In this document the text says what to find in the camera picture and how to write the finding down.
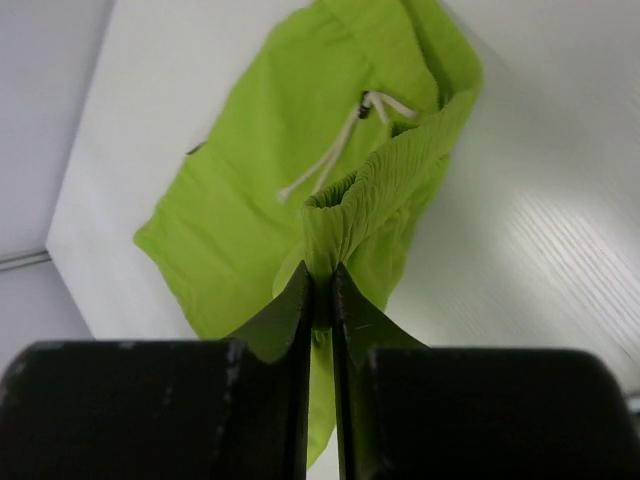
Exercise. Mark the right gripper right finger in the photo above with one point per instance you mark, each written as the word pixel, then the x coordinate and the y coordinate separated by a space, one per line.
pixel 409 411

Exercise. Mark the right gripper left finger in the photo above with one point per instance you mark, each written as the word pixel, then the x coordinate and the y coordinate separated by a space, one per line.
pixel 234 408

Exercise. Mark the lime green shorts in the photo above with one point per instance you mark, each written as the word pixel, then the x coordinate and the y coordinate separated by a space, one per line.
pixel 326 153

